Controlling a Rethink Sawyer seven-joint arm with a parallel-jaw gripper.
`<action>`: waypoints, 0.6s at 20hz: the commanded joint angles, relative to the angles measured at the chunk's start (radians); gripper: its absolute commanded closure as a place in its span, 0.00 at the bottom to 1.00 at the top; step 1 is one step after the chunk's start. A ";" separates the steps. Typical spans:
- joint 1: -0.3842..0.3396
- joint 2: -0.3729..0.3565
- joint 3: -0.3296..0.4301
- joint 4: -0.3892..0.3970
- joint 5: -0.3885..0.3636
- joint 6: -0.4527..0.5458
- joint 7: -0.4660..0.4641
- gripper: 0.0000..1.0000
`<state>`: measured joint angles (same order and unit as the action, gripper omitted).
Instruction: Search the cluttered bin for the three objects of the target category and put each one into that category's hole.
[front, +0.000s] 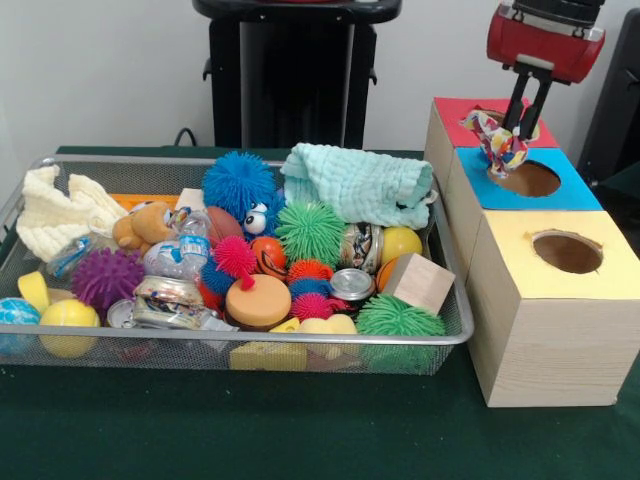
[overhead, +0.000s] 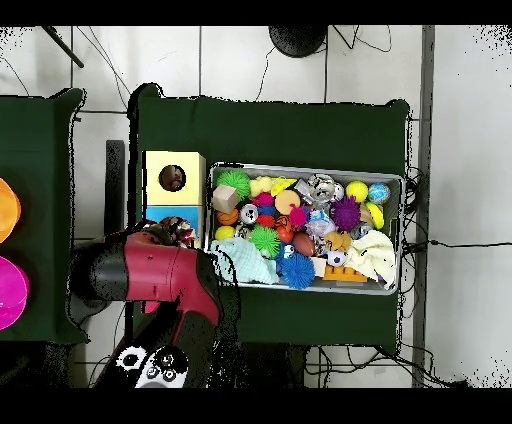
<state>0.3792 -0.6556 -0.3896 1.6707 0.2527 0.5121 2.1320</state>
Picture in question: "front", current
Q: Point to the mint green waffle cloth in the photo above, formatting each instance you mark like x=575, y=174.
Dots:
x=355, y=185

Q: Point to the dark green table cloth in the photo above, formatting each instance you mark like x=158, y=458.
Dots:
x=300, y=430

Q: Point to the shallow metal mesh bin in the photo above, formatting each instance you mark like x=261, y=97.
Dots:
x=175, y=356

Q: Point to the blue spiky toy with eyes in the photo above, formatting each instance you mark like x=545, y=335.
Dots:
x=235, y=180

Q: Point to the purple spiky rubber ball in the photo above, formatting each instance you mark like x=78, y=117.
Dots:
x=107, y=277

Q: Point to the wooden box with three holes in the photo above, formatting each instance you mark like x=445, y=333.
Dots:
x=550, y=350

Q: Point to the white cloth with colourful spots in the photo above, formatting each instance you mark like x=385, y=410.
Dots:
x=500, y=145

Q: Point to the light blue patterned ball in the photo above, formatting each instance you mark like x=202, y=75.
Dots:
x=17, y=312

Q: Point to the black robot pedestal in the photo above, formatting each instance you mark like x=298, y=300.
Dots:
x=295, y=75

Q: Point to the cream waffle cloth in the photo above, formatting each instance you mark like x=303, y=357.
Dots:
x=50, y=220

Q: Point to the yellow foam ball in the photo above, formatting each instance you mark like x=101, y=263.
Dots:
x=70, y=315

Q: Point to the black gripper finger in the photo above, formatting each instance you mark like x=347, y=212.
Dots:
x=515, y=102
x=535, y=110

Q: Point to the green spiky rubber ball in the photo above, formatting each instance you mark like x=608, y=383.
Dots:
x=310, y=232
x=400, y=320

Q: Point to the plain wooden cube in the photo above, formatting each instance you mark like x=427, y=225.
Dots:
x=417, y=282

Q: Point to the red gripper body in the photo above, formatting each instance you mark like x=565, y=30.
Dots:
x=545, y=45

